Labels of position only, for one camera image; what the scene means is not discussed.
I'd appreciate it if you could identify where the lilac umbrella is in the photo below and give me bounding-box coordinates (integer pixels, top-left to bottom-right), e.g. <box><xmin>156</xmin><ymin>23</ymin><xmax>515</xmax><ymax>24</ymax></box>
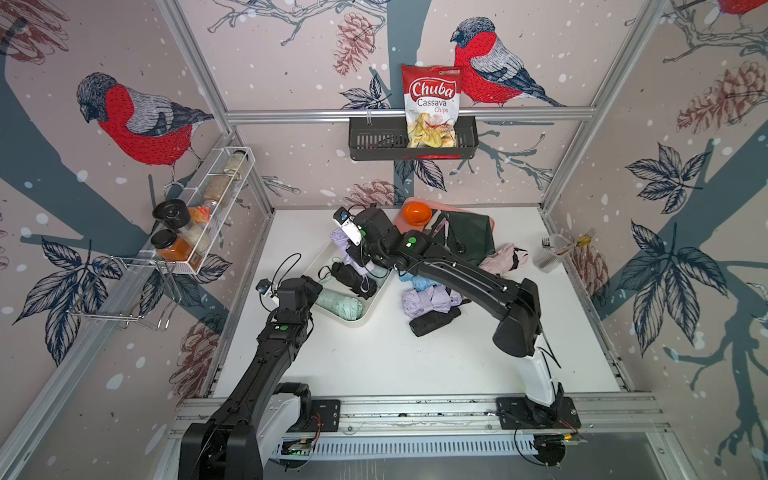
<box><xmin>401</xmin><ymin>286</ymin><xmax>463</xmax><ymax>319</ymax></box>
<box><xmin>330</xmin><ymin>228</ymin><xmax>375</xmax><ymax>276</ymax></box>

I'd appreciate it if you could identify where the black umbrella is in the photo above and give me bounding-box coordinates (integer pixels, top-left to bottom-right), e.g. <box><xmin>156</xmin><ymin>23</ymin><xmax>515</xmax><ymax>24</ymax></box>
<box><xmin>409</xmin><ymin>307</ymin><xmax>461</xmax><ymax>337</ymax></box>
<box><xmin>330</xmin><ymin>262</ymin><xmax>378</xmax><ymax>299</ymax></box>

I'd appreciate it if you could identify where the cream plastic storage box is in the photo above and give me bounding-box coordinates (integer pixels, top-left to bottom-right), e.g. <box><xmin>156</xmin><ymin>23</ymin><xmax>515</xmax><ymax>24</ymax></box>
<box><xmin>304</xmin><ymin>241</ymin><xmax>394</xmax><ymax>327</ymax></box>

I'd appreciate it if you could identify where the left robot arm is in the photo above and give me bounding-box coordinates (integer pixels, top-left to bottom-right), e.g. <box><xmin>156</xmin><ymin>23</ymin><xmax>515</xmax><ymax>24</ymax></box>
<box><xmin>178</xmin><ymin>276</ymin><xmax>323</xmax><ymax>479</ymax></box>

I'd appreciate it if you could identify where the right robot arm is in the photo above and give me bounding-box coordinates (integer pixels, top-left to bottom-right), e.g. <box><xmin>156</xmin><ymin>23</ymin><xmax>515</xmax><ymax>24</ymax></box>
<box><xmin>334</xmin><ymin>206</ymin><xmax>564</xmax><ymax>427</ymax></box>

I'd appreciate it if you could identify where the light blue folded umbrella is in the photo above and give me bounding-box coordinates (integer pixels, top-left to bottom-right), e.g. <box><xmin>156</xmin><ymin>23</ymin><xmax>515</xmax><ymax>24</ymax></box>
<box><xmin>398</xmin><ymin>273</ymin><xmax>440</xmax><ymax>292</ymax></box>

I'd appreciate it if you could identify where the pink folded umbrella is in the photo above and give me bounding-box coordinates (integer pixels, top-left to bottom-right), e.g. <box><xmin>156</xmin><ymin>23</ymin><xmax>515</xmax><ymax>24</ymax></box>
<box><xmin>480</xmin><ymin>243</ymin><xmax>529</xmax><ymax>276</ymax></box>

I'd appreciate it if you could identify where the pink plastic tray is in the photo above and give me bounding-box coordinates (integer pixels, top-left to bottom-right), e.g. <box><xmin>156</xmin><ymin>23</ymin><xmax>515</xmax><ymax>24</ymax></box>
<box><xmin>393</xmin><ymin>197</ymin><xmax>479</xmax><ymax>233</ymax></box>

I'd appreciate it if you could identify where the orange plastic bowl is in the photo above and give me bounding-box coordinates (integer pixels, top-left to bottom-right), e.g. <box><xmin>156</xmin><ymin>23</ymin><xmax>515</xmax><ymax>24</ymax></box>
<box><xmin>401</xmin><ymin>201</ymin><xmax>433</xmax><ymax>227</ymax></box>

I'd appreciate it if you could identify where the dark green cloth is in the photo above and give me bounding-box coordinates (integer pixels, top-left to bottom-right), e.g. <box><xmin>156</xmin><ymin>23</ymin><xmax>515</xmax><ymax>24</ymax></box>
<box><xmin>423</xmin><ymin>211</ymin><xmax>496</xmax><ymax>266</ymax></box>

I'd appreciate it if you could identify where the amber jar black lid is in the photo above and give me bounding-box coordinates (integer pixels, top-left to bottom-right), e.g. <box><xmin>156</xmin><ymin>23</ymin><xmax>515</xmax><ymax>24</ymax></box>
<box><xmin>150</xmin><ymin>229</ymin><xmax>194</xmax><ymax>262</ymax></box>

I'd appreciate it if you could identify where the black lid spice jar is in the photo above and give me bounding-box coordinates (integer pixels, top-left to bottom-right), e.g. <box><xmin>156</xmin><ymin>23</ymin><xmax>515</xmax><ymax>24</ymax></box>
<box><xmin>152</xmin><ymin>199</ymin><xmax>191</xmax><ymax>230</ymax></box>

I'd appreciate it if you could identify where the Chuba cassava chips bag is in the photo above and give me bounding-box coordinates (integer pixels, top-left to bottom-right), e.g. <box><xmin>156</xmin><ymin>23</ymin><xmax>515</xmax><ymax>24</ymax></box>
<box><xmin>401</xmin><ymin>65</ymin><xmax>462</xmax><ymax>148</ymax></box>

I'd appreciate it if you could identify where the black wire wall basket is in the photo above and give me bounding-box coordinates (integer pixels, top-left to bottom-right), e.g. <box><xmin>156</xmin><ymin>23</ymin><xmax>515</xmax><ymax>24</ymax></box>
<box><xmin>348</xmin><ymin>117</ymin><xmax>479</xmax><ymax>161</ymax></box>

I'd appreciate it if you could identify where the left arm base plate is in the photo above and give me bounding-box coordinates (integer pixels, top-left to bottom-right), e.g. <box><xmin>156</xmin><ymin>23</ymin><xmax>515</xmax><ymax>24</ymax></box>
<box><xmin>288</xmin><ymin>399</ymin><xmax>341</xmax><ymax>433</ymax></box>

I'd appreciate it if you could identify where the white wire spice rack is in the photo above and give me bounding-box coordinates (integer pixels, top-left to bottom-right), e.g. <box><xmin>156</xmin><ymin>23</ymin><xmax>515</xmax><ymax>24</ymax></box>
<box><xmin>134</xmin><ymin>146</ymin><xmax>254</xmax><ymax>276</ymax></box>

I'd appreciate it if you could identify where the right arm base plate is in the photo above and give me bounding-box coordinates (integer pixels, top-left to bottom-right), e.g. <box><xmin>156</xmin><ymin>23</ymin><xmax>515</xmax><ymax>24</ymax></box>
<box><xmin>495</xmin><ymin>396</ymin><xmax>581</xmax><ymax>431</ymax></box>

